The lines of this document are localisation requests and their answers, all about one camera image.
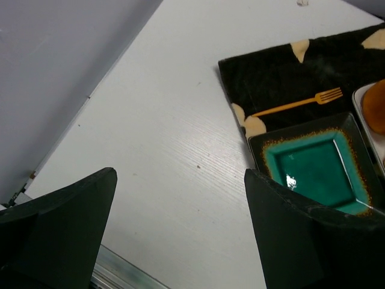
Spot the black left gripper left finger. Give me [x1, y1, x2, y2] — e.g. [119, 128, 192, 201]
[1, 167, 117, 288]

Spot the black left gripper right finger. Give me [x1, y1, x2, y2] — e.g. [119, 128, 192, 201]
[244, 169, 384, 288]

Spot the large sugared round bread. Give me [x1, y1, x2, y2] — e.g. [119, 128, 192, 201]
[362, 79, 385, 135]

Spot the teal square plate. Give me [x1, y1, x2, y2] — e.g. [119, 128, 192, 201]
[248, 113, 384, 216]

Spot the white rectangular tray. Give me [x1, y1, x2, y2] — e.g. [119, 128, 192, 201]
[351, 84, 385, 178]

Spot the orange plastic fork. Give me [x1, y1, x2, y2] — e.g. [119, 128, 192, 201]
[252, 87, 343, 117]

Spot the black floral placemat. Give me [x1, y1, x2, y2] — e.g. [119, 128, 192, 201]
[218, 24, 384, 138]

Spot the small white scrap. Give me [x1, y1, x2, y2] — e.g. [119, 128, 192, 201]
[297, 0, 309, 7]

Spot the aluminium table frame rail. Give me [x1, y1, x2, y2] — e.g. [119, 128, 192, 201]
[90, 245, 168, 288]

